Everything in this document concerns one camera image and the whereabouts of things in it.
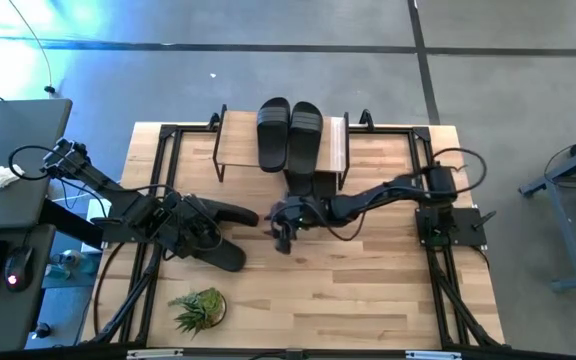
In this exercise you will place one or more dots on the teal and grey floor item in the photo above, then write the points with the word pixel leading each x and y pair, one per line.
pixel 68 257

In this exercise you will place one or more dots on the black aluminium table frame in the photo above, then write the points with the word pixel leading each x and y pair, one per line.
pixel 393 130

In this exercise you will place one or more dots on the green potted succulent plant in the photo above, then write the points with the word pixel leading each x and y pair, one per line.
pixel 200 310

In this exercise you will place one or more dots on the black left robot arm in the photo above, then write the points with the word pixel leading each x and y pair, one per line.
pixel 113 192

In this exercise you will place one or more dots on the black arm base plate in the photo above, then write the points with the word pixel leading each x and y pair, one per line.
pixel 118 232
pixel 468 227

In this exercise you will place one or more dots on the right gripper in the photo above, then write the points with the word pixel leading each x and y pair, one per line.
pixel 303 212

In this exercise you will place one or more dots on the wooden shelf with black frame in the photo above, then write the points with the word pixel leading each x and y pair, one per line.
pixel 238 145

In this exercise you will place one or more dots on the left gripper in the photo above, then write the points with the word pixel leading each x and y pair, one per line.
pixel 183 225

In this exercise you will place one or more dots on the black crossbar rail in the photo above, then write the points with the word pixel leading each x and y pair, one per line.
pixel 43 356

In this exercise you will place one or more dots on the grey side desk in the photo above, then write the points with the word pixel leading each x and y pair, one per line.
pixel 18 125

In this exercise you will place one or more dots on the black computer mouse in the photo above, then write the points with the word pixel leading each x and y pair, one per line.
pixel 18 267

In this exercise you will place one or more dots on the black desk beam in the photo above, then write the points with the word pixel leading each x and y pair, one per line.
pixel 68 225

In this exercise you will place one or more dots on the silver rail bracket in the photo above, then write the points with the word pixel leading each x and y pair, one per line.
pixel 155 354
pixel 433 355

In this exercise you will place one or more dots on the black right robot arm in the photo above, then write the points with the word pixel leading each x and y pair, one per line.
pixel 378 195

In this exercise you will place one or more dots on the white crumpled tissue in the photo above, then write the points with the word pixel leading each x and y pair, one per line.
pixel 2 177

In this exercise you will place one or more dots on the black caster wheel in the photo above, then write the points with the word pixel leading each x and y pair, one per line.
pixel 43 331

